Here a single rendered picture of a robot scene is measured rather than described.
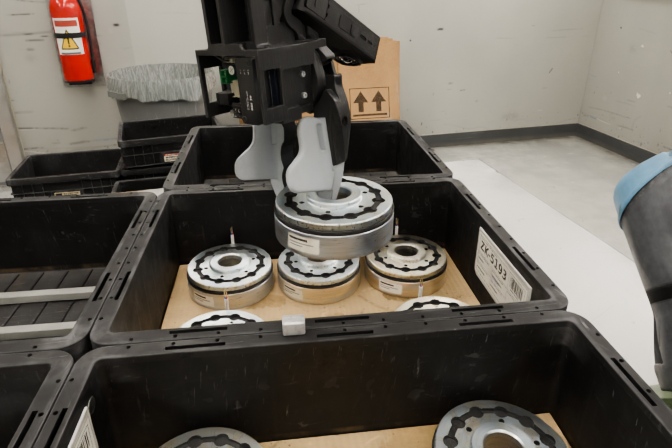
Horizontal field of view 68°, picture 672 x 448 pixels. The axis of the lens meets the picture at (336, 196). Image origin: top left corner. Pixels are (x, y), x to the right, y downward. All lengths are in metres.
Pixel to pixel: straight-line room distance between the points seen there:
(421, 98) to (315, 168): 3.27
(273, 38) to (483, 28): 3.42
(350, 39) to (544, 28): 3.63
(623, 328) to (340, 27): 0.64
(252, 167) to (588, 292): 0.66
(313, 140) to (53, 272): 0.46
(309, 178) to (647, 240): 0.37
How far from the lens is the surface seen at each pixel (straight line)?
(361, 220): 0.39
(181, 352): 0.41
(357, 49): 0.45
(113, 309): 0.47
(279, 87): 0.37
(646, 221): 0.62
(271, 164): 0.46
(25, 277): 0.77
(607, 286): 0.98
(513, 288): 0.54
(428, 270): 0.62
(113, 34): 3.32
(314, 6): 0.41
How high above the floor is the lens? 1.19
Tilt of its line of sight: 24 degrees down
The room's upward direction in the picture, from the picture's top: straight up
